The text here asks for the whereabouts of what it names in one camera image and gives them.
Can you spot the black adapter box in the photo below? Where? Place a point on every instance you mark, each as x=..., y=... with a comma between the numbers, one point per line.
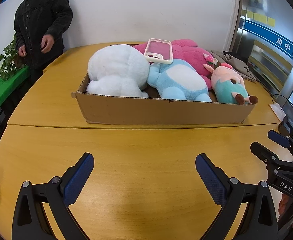
x=286, y=126

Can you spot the metal framed glass partition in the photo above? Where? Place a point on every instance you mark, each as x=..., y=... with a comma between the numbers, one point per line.
x=269, y=62

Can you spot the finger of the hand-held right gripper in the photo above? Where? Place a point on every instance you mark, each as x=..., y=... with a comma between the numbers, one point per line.
x=277, y=138
x=261, y=151

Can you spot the pink and white phone case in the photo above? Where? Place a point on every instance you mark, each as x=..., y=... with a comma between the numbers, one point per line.
x=159, y=50

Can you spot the blue cat plush toy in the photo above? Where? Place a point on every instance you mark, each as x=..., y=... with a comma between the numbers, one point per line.
x=176, y=80

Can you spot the grey cloth bag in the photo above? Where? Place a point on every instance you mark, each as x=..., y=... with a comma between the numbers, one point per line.
x=236, y=65

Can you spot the white paper sheet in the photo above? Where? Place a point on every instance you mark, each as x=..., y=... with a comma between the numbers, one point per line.
x=277, y=111

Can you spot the blue banner strip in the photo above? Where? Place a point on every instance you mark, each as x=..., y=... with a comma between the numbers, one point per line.
x=269, y=36

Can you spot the cardboard box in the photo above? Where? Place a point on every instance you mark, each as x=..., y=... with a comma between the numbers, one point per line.
x=161, y=112

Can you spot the yellow sticky note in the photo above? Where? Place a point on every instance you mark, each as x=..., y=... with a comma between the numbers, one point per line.
x=271, y=21
x=259, y=17
x=249, y=14

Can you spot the pink rabbit plush toy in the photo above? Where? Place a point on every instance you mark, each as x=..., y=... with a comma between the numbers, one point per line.
x=186, y=55

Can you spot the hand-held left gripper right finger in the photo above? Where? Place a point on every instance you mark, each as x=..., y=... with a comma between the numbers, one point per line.
x=210, y=180

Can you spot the pink pig plush toy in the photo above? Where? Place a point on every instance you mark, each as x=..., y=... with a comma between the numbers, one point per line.
x=226, y=85

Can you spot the green table cloth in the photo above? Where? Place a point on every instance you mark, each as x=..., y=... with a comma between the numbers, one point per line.
x=1, y=92

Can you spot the white panda plush toy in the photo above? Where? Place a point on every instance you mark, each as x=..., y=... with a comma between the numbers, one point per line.
x=116, y=70

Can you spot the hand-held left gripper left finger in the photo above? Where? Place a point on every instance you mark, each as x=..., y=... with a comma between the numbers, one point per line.
x=77, y=180

